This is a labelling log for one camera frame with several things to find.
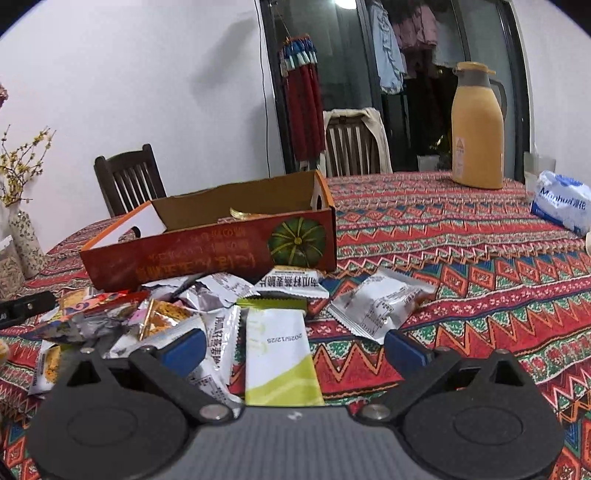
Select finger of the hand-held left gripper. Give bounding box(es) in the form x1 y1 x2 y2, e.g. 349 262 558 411
0 291 56 329

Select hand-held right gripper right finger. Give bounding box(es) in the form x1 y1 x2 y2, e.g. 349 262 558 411
355 329 539 423

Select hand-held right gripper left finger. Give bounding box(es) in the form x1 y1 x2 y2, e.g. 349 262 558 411
51 329 243 423

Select gold checked snack packet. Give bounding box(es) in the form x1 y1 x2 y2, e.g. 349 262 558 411
139 299 195 342

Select white printed snack packet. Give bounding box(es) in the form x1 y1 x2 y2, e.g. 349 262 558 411
187 305 244 409

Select golden brown snack packet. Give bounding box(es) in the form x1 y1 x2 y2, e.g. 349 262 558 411
28 340 63 395

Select red cartoon snack packet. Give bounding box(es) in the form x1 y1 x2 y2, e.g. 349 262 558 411
30 288 151 344

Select crinkled silver snack packet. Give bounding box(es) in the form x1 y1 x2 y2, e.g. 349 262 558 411
141 272 259 310

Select white and green snack packet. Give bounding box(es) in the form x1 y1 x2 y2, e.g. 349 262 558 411
237 298 325 407

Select orange cardboard box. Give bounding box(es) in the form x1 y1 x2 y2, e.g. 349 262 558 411
78 169 338 292

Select white packet with black lettering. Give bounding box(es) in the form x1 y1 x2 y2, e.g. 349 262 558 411
254 266 331 301

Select patterned ceramic vase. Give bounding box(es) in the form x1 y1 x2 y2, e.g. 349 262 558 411
8 202 48 278

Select patterned red tablecloth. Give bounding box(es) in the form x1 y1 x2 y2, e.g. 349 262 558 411
0 171 591 480

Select yellow flower branches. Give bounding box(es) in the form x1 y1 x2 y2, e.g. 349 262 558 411
0 124 57 208

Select dark wooden chair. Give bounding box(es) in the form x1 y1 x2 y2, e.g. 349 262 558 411
93 144 167 217

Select slatted wooden chair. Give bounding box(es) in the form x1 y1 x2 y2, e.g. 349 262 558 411
325 121 372 178

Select chair draped with cloth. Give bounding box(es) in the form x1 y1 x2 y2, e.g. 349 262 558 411
322 107 393 177

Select white tissue pack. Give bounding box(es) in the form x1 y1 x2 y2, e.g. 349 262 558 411
530 170 591 238

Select yellow thermos jug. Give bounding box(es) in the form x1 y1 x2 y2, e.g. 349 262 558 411
450 61 507 190

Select red hanging tassel ornament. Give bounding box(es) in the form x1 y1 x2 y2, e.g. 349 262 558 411
278 36 326 162

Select hanging blue shirt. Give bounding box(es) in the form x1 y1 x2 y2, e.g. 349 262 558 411
368 0 408 94

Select hanging white cloth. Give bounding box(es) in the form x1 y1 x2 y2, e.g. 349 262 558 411
431 25 468 68

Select hanging pink garment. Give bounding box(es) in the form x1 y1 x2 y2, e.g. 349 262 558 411
392 0 439 50

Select black sliding door frame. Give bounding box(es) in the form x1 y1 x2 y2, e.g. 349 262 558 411
257 0 533 184

